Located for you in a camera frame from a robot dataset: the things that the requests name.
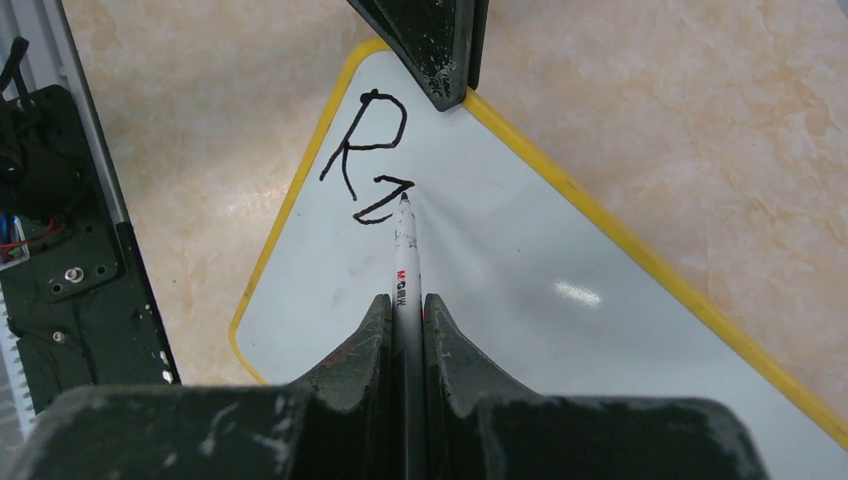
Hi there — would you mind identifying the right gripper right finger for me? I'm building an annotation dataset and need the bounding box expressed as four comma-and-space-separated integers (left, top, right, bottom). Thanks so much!
423, 294, 537, 479

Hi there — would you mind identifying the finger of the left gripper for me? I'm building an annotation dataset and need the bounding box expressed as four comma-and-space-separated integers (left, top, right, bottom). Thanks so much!
467, 0, 489, 90
349, 0, 474, 112

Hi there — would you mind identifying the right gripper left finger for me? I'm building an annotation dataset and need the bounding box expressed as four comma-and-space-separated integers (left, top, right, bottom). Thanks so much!
291, 294, 392, 479

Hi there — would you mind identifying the white marker pen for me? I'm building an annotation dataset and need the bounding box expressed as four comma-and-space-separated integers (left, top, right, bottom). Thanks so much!
393, 193, 427, 479

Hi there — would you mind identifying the yellow-framed whiteboard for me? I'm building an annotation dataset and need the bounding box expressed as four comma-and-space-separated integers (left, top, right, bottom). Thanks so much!
229, 39, 847, 479

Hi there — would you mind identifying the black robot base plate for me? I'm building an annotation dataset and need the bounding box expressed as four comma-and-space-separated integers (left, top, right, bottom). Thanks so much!
1, 85, 180, 412

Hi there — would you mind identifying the white cable duct rail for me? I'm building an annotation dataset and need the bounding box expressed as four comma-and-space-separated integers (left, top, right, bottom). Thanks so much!
1, 297, 38, 467

